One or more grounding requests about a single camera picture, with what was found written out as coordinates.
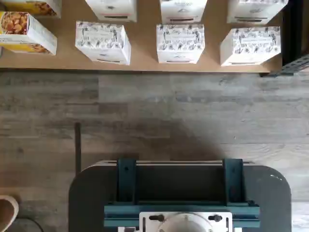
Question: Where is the dark grey robot base cart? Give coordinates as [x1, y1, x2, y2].
[69, 159, 293, 232]

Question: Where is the white floral print box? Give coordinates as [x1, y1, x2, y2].
[75, 21, 132, 65]
[156, 23, 205, 64]
[226, 0, 289, 25]
[219, 26, 281, 67]
[84, 0, 138, 23]
[160, 0, 208, 25]

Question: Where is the yellow white granola box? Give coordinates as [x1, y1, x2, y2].
[0, 0, 63, 19]
[0, 11, 58, 56]

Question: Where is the oatmeal boxes group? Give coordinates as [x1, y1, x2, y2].
[0, 0, 283, 73]

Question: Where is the black plain stand leg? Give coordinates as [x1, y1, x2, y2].
[74, 122, 82, 176]

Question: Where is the teal aluminium crossbar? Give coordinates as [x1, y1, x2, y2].
[103, 200, 261, 229]

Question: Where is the white mounting plate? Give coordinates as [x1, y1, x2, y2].
[139, 211, 233, 232]

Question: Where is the brown shoe white sole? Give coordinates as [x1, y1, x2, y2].
[0, 195, 20, 232]

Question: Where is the teal aluminium rail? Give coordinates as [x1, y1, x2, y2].
[117, 158, 138, 206]
[221, 158, 245, 206]

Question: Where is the black perforated shelf post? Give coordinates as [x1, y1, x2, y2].
[259, 53, 309, 78]

